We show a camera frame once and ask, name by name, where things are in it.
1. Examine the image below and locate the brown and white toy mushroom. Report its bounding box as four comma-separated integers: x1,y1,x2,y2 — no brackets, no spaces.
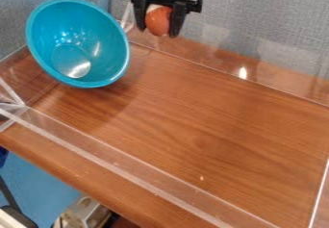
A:
145,4,172,37

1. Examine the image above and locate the blue plastic bowl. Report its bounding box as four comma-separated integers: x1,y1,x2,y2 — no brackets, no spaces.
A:
25,0,131,89

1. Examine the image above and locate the clear acrylic barrier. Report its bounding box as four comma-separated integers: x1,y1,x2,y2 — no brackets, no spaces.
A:
0,1,329,228

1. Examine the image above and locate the grey box under table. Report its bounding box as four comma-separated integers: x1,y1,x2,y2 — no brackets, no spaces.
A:
51,196,112,228

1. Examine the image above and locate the black and white chair part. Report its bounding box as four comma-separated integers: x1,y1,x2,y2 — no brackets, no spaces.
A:
0,176,38,228

